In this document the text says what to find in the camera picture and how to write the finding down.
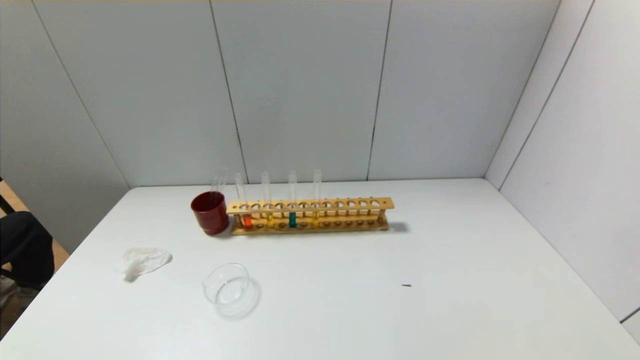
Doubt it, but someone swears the test tube with yellow pigment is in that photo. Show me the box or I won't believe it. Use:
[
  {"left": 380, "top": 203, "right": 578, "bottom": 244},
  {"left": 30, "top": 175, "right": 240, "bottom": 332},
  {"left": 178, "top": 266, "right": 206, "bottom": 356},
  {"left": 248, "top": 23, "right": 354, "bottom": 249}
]
[
  {"left": 312, "top": 169, "right": 323, "bottom": 227},
  {"left": 261, "top": 171, "right": 275, "bottom": 229}
]

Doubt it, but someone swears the test tube with red pigment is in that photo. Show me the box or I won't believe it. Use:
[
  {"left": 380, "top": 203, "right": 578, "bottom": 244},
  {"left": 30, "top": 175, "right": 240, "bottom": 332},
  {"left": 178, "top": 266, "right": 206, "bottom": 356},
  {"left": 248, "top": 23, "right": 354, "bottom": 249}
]
[{"left": 235, "top": 173, "right": 254, "bottom": 230}]

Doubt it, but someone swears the wooden test tube rack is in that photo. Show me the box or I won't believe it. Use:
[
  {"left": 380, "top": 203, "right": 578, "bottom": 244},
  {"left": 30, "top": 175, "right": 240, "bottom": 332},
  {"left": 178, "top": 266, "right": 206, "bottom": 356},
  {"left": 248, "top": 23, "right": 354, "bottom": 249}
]
[{"left": 226, "top": 197, "right": 395, "bottom": 236}]

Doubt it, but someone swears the test tube with green pigment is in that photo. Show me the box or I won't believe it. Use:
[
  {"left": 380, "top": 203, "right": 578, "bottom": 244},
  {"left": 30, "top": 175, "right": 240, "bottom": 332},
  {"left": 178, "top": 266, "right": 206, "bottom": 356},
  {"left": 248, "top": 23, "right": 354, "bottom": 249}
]
[{"left": 288, "top": 170, "right": 298, "bottom": 229}]

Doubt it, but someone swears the red cup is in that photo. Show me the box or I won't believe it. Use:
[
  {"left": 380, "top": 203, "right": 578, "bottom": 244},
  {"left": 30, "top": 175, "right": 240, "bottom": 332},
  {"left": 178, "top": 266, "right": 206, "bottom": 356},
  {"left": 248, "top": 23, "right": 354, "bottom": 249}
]
[{"left": 190, "top": 191, "right": 230, "bottom": 236}]

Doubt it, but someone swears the clear glass dish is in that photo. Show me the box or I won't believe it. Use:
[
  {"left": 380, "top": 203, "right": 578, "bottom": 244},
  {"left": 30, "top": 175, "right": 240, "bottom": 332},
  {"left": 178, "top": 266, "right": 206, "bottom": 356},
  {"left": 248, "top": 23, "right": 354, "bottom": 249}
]
[{"left": 202, "top": 263, "right": 261, "bottom": 320}]

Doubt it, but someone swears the crumpled white tissue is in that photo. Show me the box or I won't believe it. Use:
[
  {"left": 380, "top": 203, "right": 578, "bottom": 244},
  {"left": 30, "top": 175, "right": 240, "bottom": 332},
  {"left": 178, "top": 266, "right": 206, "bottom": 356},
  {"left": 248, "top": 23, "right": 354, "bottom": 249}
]
[{"left": 118, "top": 248, "right": 173, "bottom": 282}]

